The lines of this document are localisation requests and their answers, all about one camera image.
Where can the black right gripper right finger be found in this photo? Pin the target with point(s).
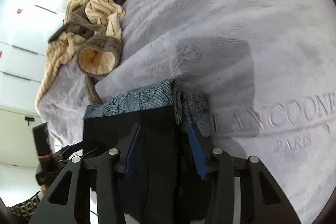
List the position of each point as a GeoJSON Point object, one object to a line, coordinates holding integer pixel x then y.
{"type": "Point", "coordinates": [243, 190]}

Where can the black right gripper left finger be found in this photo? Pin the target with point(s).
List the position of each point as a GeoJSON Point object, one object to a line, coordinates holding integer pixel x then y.
{"type": "Point", "coordinates": [68, 201]}

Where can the black pants with patterned waistband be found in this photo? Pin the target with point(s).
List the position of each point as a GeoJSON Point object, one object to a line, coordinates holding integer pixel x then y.
{"type": "Point", "coordinates": [164, 186]}

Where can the person's left hand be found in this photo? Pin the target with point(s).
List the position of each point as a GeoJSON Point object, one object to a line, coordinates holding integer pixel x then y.
{"type": "Point", "coordinates": [44, 189]}

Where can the cream striped fleece robe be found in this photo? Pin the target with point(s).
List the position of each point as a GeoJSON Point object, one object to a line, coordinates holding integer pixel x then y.
{"type": "Point", "coordinates": [92, 35]}

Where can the grey embossed plush blanket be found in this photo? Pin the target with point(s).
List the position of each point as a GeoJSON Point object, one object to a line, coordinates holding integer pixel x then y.
{"type": "Point", "coordinates": [268, 68]}

